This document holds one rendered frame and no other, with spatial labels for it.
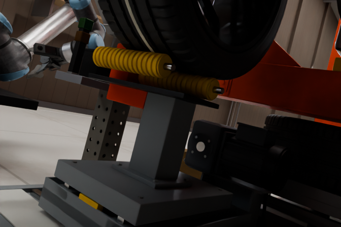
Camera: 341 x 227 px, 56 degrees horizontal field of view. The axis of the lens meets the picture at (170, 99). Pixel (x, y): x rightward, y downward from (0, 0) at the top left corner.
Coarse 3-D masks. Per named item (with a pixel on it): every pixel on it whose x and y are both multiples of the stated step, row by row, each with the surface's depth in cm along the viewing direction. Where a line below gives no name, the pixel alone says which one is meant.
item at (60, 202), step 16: (48, 192) 81; (64, 192) 77; (80, 192) 78; (48, 208) 79; (64, 208) 76; (80, 208) 72; (96, 208) 69; (240, 208) 101; (64, 224) 75; (80, 224) 71; (96, 224) 68; (112, 224) 65; (128, 224) 66; (144, 224) 68; (160, 224) 72; (176, 224) 77; (192, 224) 82; (208, 224) 78; (224, 224) 85; (240, 224) 93
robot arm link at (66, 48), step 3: (69, 42) 142; (63, 45) 142; (66, 45) 141; (69, 45) 140; (63, 48) 141; (66, 48) 140; (69, 48) 140; (63, 51) 140; (66, 51) 140; (69, 51) 140; (63, 54) 140; (66, 54) 140; (69, 54) 140; (66, 57) 141; (69, 57) 141; (66, 60) 142; (69, 60) 142
